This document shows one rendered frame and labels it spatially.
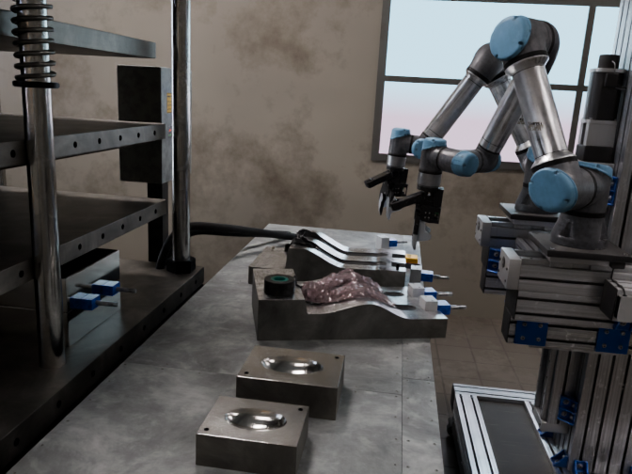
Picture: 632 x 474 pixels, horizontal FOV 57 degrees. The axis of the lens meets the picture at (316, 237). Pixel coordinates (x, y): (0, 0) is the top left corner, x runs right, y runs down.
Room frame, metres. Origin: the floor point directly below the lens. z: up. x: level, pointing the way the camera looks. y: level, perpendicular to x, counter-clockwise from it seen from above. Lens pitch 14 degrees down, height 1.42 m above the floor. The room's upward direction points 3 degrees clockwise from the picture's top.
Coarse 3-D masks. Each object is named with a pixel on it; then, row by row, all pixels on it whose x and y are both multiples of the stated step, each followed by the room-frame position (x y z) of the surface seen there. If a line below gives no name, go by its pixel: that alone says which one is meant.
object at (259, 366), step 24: (264, 360) 1.13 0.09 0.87; (288, 360) 1.14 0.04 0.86; (312, 360) 1.14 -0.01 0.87; (336, 360) 1.14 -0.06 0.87; (240, 384) 1.05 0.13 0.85; (264, 384) 1.04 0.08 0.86; (288, 384) 1.03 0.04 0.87; (312, 384) 1.03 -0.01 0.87; (336, 384) 1.04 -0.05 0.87; (312, 408) 1.03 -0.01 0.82; (336, 408) 1.02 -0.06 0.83
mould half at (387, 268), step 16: (272, 256) 1.94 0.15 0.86; (288, 256) 1.80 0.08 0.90; (304, 256) 1.79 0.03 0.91; (320, 256) 1.79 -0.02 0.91; (336, 256) 1.87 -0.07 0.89; (352, 256) 1.92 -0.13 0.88; (368, 256) 1.92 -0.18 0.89; (384, 256) 1.91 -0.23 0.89; (304, 272) 1.79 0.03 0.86; (320, 272) 1.78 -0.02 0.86; (336, 272) 1.78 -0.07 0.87; (368, 272) 1.76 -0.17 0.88; (384, 272) 1.76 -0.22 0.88; (400, 272) 1.75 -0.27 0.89
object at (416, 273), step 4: (412, 268) 1.91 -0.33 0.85; (416, 268) 1.91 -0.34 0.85; (420, 268) 1.91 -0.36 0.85; (412, 272) 1.90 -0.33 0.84; (416, 272) 1.90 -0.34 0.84; (420, 272) 1.90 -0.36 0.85; (424, 272) 1.92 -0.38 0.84; (428, 272) 1.92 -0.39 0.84; (432, 272) 1.92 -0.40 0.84; (412, 276) 1.90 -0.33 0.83; (416, 276) 1.90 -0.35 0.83; (420, 276) 1.90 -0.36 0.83; (424, 276) 1.90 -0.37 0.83; (428, 276) 1.90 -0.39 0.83; (432, 276) 1.89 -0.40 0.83; (436, 276) 1.91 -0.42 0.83; (440, 276) 1.91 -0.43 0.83; (444, 276) 1.91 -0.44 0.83; (448, 276) 1.91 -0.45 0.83; (412, 280) 1.90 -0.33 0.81; (416, 280) 1.90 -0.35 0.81; (420, 280) 1.90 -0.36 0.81; (424, 280) 1.90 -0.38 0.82; (428, 280) 1.90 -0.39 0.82; (432, 280) 1.89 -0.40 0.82
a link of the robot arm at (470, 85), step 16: (480, 48) 2.20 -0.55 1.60; (480, 64) 2.14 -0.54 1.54; (496, 64) 2.15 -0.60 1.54; (464, 80) 2.17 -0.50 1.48; (480, 80) 2.14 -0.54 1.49; (464, 96) 2.16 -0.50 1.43; (448, 112) 2.17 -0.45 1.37; (432, 128) 2.18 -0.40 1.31; (448, 128) 2.18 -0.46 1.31; (416, 144) 2.17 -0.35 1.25
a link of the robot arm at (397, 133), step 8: (400, 128) 2.35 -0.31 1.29; (392, 136) 2.35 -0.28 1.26; (400, 136) 2.33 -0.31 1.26; (408, 136) 2.34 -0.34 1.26; (392, 144) 2.34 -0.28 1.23; (400, 144) 2.33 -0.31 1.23; (408, 144) 2.32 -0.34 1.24; (392, 152) 2.34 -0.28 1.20; (400, 152) 2.33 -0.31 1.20; (408, 152) 2.34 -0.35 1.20
